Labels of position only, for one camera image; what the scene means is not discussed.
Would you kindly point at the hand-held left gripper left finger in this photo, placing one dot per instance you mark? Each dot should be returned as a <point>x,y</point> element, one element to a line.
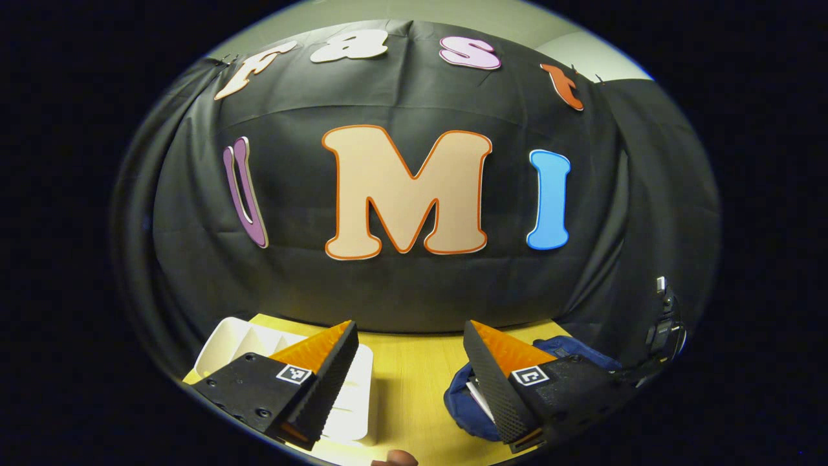
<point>326,382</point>

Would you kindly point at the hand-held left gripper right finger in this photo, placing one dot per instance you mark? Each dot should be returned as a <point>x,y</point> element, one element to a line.
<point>495,382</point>

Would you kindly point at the blue schoolbag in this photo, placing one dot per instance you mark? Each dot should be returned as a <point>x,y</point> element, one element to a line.
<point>460,404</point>

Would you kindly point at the white bookshelf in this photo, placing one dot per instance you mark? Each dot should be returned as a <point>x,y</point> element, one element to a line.
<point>239,336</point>

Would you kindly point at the black backdrop cloth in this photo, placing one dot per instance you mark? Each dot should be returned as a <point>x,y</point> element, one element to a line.
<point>414,285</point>

